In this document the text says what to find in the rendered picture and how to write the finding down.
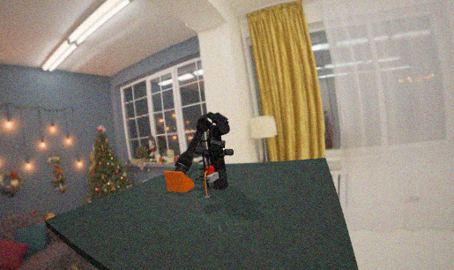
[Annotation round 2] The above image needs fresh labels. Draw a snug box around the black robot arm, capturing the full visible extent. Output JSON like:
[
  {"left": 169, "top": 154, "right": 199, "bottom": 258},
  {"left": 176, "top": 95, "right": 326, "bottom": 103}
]
[{"left": 175, "top": 111, "right": 230, "bottom": 175}]

